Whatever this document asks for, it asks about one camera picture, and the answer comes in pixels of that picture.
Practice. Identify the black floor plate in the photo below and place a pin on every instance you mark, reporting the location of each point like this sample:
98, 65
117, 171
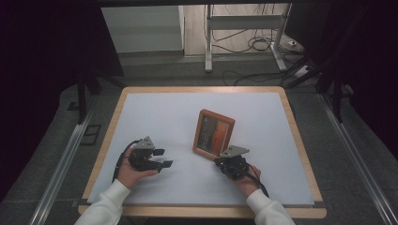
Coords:
90, 135

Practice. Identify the small white adapter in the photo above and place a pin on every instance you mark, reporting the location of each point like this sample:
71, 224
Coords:
293, 43

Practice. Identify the white metal desk frame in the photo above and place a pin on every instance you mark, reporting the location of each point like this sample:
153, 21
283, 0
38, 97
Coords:
244, 22

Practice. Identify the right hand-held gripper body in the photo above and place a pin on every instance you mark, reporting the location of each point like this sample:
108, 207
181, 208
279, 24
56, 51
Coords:
234, 166

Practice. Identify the wooden table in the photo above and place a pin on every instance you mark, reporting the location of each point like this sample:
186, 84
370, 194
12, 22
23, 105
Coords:
203, 89

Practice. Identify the white table mat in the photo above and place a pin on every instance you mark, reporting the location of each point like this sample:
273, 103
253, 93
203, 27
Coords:
266, 140

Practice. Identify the black metal stand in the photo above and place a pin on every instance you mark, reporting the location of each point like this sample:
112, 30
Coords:
82, 97
337, 93

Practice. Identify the dark curtain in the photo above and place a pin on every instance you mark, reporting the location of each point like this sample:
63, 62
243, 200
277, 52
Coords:
40, 78
372, 62

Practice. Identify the aluminium rail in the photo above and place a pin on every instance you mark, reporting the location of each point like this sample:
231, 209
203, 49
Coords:
353, 156
59, 175

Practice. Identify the wooden picture frame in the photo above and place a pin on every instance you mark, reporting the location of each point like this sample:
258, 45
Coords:
212, 134

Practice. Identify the white cabinet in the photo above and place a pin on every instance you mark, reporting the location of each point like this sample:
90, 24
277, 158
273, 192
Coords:
142, 29

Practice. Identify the person's left hand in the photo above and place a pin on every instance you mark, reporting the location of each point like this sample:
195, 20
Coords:
130, 176

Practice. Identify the white power strip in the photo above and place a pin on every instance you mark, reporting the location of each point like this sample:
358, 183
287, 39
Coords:
303, 71

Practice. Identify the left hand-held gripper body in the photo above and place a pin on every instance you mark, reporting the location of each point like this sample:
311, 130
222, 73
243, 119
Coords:
140, 161

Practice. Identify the person's right hand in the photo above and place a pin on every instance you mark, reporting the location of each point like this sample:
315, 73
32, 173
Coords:
250, 184

